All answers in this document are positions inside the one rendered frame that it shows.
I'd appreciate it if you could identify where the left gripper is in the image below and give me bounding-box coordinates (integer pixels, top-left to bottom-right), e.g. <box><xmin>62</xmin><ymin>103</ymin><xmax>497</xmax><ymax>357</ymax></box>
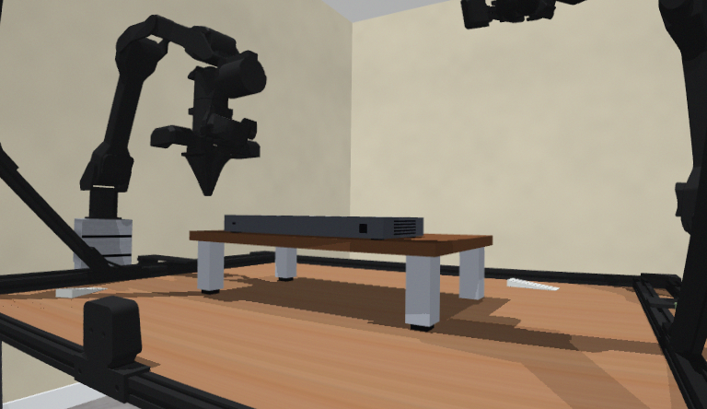
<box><xmin>150</xmin><ymin>99</ymin><xmax>261</xmax><ymax>196</ymax></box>

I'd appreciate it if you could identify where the brown wooden stand with grey legs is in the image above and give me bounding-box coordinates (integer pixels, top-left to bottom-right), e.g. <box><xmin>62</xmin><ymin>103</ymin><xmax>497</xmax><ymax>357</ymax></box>
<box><xmin>190</xmin><ymin>230</ymin><xmax>493</xmax><ymax>332</ymax></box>

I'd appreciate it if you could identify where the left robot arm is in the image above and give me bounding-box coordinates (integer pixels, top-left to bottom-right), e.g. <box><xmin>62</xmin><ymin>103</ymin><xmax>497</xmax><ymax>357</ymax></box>
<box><xmin>80</xmin><ymin>15</ymin><xmax>267</xmax><ymax>219</ymax></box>

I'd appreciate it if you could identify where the dark grey network switch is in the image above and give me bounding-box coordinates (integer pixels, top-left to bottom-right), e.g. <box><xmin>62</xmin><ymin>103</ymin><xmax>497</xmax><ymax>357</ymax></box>
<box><xmin>224</xmin><ymin>215</ymin><xmax>423</xmax><ymax>240</ymax></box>

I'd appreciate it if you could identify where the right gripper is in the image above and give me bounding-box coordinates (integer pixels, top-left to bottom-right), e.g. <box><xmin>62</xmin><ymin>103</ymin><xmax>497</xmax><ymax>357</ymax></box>
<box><xmin>460</xmin><ymin>0</ymin><xmax>541</xmax><ymax>29</ymax></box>

